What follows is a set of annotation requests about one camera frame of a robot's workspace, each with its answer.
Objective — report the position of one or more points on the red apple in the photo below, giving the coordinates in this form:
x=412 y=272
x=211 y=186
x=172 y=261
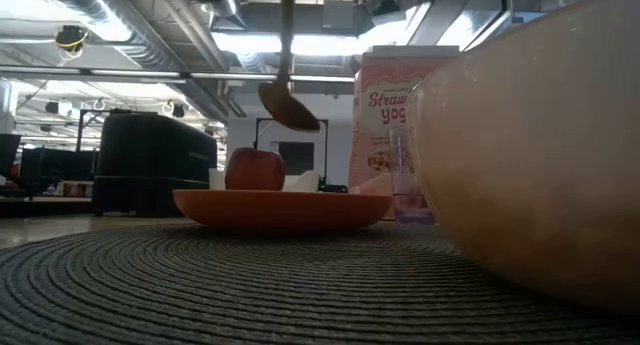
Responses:
x=255 y=169

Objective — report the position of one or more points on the wooden spoon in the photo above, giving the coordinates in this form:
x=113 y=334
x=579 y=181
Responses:
x=287 y=107

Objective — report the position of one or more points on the pink strawberry yogurt cereal box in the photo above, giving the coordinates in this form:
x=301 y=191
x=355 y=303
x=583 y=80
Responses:
x=380 y=110

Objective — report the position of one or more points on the clear drinking glass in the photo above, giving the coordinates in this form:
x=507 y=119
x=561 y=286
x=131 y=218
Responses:
x=407 y=185

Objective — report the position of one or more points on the white container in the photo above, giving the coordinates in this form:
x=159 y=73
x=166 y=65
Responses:
x=305 y=181

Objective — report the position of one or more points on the small black device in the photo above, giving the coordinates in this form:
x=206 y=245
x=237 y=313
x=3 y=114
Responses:
x=334 y=188

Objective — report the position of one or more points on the orange plate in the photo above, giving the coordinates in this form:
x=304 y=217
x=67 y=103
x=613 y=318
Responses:
x=282 y=209

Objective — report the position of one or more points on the ceiling light panel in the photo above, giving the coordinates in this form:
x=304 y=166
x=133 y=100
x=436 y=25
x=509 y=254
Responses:
x=325 y=44

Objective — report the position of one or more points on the long tube light fixture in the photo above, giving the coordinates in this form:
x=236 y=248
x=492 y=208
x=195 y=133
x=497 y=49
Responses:
x=225 y=76

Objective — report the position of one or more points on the grey woven round placemat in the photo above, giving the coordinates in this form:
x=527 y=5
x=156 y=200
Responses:
x=225 y=290

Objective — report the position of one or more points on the black toaster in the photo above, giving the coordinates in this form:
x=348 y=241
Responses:
x=155 y=160

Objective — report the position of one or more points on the translucent pink bowl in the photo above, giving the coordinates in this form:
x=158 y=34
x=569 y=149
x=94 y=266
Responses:
x=540 y=160

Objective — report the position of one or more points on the red cup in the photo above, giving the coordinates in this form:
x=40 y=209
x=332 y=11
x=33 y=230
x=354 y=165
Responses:
x=72 y=189

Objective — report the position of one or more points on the dark monitor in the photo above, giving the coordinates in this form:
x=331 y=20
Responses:
x=9 y=157

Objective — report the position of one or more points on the black frame stand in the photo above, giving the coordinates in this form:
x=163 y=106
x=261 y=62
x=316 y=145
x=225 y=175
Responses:
x=326 y=150

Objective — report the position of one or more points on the silver air duct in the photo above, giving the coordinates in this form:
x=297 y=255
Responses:
x=227 y=7

